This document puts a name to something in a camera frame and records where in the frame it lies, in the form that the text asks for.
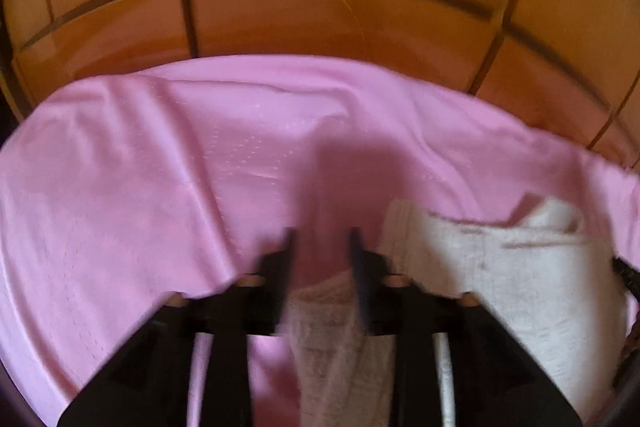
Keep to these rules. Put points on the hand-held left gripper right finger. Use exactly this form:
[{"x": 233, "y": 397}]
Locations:
[{"x": 361, "y": 287}]

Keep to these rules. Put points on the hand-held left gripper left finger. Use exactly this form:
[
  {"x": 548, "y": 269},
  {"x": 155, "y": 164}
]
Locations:
[{"x": 282, "y": 287}]

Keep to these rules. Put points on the white knitted garment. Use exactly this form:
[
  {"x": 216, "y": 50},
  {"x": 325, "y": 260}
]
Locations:
[{"x": 525, "y": 267}]

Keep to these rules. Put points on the pink bed sheet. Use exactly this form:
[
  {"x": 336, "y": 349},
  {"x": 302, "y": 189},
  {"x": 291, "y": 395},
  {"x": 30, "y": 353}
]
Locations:
[{"x": 125, "y": 182}]

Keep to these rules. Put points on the orange wooden panelled headboard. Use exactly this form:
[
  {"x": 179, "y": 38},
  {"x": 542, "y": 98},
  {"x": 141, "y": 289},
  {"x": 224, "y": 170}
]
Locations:
[{"x": 325, "y": 17}]

